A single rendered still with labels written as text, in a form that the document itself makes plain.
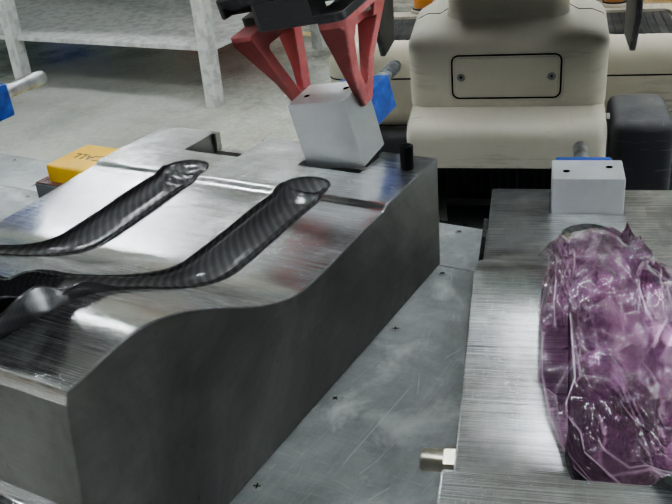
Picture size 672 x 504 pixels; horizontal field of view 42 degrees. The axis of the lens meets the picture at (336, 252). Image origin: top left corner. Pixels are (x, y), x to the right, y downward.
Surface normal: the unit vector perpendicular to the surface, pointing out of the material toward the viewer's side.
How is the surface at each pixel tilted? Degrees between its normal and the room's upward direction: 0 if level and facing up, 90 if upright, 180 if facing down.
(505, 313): 12
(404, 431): 0
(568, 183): 90
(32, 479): 83
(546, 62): 98
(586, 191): 90
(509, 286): 4
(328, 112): 98
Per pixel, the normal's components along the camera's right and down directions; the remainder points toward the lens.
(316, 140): -0.45, 0.55
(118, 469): 0.87, 0.16
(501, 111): -0.11, -0.81
